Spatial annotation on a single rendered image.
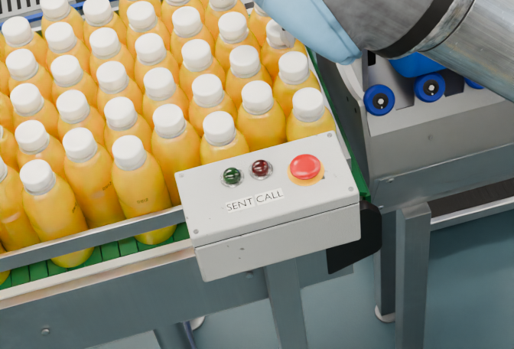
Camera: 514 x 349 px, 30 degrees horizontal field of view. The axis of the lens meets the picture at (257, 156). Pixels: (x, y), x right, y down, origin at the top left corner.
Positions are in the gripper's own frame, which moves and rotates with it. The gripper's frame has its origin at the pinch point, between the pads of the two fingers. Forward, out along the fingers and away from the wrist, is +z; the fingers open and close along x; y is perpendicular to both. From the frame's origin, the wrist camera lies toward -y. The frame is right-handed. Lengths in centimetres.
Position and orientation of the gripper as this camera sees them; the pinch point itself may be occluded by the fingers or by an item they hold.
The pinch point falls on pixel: (280, 30)
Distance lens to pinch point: 131.9
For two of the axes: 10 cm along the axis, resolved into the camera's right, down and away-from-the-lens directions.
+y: 9.6, -2.6, 0.7
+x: -2.5, -7.5, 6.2
